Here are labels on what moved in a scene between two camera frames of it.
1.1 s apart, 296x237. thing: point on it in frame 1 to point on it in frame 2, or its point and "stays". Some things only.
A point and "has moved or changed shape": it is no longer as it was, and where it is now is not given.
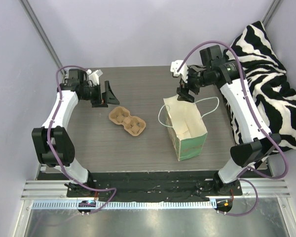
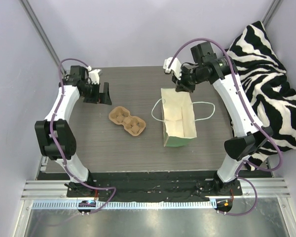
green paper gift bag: x=185 y=129 has moved or changed shape
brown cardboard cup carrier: x=134 y=126 stays
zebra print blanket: x=281 y=106 stays
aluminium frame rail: x=53 y=190 stays
